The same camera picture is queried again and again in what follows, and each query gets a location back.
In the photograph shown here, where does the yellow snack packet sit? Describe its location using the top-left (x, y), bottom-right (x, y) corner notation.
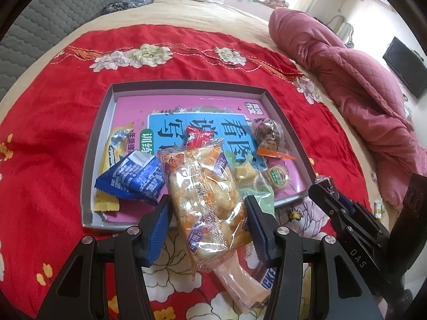
top-left (93, 127), bottom-right (136, 213)

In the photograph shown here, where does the dark floral cloth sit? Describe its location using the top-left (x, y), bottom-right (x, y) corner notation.
top-left (102, 0), bottom-right (156, 15)

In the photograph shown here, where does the dark brown snack bar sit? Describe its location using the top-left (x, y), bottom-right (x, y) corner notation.
top-left (258, 263), bottom-right (284, 292)

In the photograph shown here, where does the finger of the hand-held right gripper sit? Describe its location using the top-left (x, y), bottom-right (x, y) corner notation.
top-left (315, 177), bottom-right (389, 247)
top-left (309, 183), bottom-right (354, 237)

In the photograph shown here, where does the pink quilted duvet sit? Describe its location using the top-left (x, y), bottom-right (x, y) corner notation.
top-left (268, 8), bottom-right (427, 208)

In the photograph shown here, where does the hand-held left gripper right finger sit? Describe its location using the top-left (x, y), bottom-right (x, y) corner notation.
top-left (244, 196), bottom-right (392, 320)

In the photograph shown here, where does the red floral blanket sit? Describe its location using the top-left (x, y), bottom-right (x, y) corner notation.
top-left (0, 23), bottom-right (374, 320)

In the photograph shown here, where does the cream translucent snack packet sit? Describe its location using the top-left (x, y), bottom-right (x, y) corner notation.
top-left (213, 257), bottom-right (272, 312)

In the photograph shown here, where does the pink book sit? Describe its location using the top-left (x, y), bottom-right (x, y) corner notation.
top-left (100, 97), bottom-right (309, 225)

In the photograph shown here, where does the clear bread snack packet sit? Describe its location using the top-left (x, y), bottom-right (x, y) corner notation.
top-left (157, 138), bottom-right (254, 274)

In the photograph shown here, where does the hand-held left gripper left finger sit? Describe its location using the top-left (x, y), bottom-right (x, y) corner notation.
top-left (35, 195), bottom-right (172, 320)

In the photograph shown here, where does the red snack packet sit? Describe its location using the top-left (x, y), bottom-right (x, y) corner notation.
top-left (185, 125), bottom-right (214, 149)

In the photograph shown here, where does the beige bed sheet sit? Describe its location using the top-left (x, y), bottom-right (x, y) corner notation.
top-left (0, 0), bottom-right (401, 227)

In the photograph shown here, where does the round cookie clear packet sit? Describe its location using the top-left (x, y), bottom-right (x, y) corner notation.
top-left (265, 163), bottom-right (291, 193)

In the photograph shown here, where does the blue snack packet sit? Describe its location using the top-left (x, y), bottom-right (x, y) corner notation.
top-left (95, 150), bottom-right (166, 206)

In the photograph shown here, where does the grey cardboard tray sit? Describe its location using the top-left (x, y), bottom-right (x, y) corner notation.
top-left (82, 82), bottom-right (317, 229)

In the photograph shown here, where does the mint green snack packet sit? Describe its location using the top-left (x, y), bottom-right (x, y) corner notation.
top-left (223, 151), bottom-right (276, 222)

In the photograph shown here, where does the black television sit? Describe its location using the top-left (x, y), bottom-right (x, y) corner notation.
top-left (382, 37), bottom-right (427, 100)

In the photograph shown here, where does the grey quilted headboard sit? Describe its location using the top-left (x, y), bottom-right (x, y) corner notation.
top-left (0, 0), bottom-right (131, 102)

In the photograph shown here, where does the orange-ended clear nut packet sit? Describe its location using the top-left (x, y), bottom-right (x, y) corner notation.
top-left (252, 118), bottom-right (297, 161)

